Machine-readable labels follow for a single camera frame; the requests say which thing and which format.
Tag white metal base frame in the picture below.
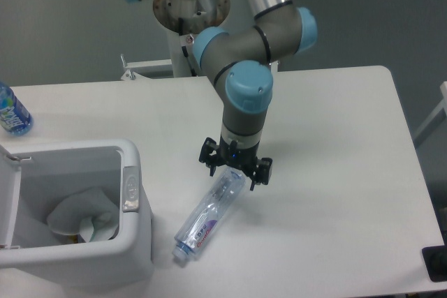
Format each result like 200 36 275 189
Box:
121 54 279 80

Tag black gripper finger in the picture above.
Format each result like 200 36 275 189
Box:
198 137 220 177
249 158 272 191

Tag white paper wrapper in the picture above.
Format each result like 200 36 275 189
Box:
47 187 119 242

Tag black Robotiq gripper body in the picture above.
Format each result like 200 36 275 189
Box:
215 137 259 172

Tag black clamp at table edge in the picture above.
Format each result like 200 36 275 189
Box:
422 245 446 283

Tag black cable on pedestal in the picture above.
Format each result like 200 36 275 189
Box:
177 16 198 77

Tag white frame at right edge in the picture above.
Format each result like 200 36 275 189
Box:
413 82 446 148

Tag crushed clear plastic bottle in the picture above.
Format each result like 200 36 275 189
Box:
173 167 246 264

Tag blue labelled water bottle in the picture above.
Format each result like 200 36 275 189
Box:
1 82 34 136

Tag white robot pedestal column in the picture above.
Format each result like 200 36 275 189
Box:
153 0 230 66

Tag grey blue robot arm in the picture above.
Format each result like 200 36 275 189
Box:
127 0 318 185

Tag white plastic trash can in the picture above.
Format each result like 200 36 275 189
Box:
1 139 154 286

